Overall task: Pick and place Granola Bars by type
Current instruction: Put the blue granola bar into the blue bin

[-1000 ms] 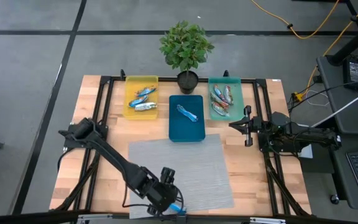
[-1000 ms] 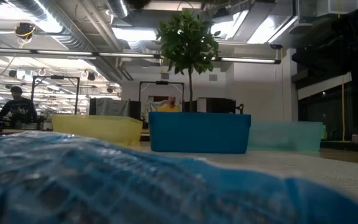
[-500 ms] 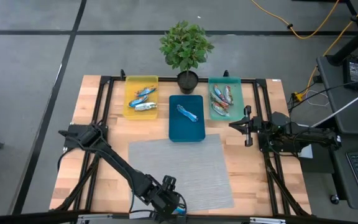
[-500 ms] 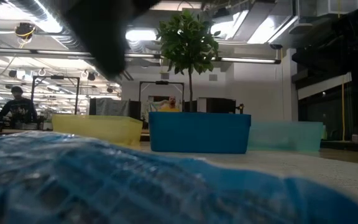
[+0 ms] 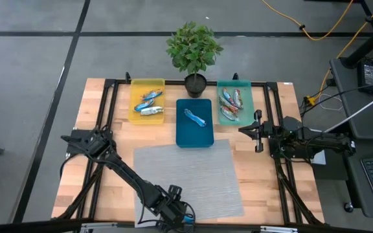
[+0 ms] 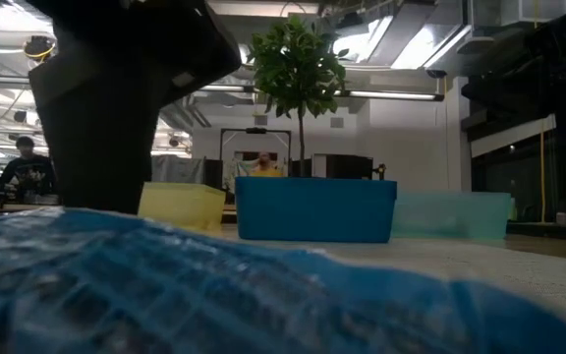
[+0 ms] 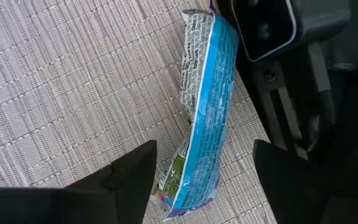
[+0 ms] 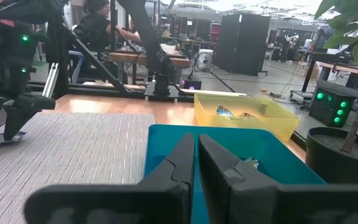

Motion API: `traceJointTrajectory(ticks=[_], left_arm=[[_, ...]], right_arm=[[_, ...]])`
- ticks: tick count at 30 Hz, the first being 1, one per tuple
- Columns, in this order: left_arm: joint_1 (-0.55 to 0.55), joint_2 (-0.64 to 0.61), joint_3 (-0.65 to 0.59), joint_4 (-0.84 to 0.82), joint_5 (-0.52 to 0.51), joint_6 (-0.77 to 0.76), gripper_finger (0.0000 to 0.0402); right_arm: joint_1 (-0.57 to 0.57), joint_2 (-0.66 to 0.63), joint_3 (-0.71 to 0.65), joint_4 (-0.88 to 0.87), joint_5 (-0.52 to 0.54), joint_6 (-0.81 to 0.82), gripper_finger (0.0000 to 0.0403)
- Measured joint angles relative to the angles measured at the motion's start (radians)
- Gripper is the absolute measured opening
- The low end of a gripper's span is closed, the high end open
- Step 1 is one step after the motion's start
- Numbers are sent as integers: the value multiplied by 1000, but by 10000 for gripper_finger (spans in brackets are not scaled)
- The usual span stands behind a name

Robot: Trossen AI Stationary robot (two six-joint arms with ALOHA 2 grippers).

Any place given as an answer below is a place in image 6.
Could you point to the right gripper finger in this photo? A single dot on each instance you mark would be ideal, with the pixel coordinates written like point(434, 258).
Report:
point(499, 88)

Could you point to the teal translucent plastic bin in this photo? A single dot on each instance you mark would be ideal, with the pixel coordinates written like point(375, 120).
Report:
point(455, 216)

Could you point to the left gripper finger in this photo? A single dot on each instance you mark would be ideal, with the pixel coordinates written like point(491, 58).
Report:
point(101, 162)

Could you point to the grey wall vent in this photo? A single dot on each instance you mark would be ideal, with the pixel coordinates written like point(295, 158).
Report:
point(261, 120)
point(337, 122)

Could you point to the blue plastic bin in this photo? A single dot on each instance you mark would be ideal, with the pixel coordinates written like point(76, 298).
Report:
point(312, 209)

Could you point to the black frame rig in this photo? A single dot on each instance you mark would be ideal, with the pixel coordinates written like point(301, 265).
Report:
point(256, 130)

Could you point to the person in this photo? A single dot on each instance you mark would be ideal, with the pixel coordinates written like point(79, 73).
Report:
point(27, 169)
point(266, 172)

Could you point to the grey covered equipment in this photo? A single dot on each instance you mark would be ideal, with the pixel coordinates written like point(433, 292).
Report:
point(180, 169)

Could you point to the potted green plant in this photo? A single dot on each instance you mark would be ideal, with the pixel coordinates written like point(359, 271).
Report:
point(298, 64)

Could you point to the bright blue granola bar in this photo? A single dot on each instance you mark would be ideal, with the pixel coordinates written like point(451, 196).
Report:
point(214, 305)

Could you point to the black cabinet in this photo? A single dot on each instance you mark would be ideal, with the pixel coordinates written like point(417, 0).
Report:
point(352, 167)

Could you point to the black ceiling camera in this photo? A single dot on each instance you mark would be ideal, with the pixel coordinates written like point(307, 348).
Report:
point(436, 73)

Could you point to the long ceiling light strip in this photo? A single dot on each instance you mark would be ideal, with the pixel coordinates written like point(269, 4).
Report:
point(391, 95)
point(224, 88)

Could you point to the white cup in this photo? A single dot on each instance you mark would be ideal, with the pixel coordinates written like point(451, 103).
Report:
point(562, 218)

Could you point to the small black stand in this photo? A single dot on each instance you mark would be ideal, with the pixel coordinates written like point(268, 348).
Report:
point(380, 171)

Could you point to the grey woven mat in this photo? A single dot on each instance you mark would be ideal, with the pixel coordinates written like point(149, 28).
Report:
point(484, 265)

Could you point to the yellow translucent plastic bin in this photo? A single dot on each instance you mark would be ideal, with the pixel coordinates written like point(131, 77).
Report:
point(185, 206)

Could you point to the black yellow ceiling reel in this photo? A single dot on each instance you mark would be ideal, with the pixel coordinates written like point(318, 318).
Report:
point(39, 46)

